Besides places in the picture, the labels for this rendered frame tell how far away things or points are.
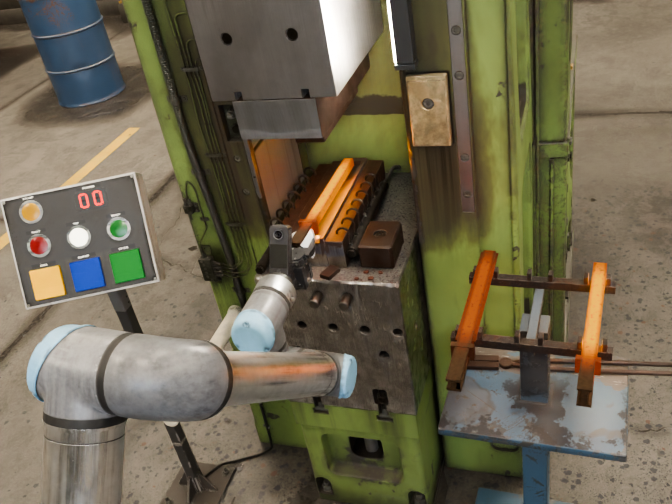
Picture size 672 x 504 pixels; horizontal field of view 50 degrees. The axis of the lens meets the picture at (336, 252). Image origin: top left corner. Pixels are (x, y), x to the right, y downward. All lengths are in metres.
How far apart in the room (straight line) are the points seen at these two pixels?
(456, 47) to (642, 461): 1.49
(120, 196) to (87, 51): 4.44
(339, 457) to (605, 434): 0.93
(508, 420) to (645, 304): 1.50
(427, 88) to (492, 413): 0.75
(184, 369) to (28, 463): 2.05
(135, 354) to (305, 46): 0.79
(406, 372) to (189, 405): 0.96
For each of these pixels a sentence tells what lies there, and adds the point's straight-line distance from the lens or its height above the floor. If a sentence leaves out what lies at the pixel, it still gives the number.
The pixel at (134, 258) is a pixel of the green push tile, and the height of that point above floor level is 1.02.
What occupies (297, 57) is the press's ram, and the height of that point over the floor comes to 1.46.
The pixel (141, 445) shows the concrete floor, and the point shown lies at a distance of 2.83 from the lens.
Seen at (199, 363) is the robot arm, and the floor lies 1.30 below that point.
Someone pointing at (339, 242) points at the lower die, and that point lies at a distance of 1.74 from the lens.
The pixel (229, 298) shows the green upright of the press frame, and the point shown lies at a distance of 2.20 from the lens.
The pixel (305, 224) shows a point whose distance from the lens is 1.71.
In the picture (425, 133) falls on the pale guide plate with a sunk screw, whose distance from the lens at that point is 1.67.
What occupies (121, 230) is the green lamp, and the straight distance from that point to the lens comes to 1.84.
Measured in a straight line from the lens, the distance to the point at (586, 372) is 1.39.
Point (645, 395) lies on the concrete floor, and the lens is 2.72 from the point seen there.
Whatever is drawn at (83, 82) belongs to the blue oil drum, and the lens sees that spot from 6.29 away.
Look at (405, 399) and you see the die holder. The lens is 1.95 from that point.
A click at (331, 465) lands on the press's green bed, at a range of 2.31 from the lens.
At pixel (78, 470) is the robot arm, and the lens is 1.08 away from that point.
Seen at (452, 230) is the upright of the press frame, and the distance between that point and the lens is 1.81.
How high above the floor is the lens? 1.93
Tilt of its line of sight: 33 degrees down
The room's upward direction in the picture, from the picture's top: 11 degrees counter-clockwise
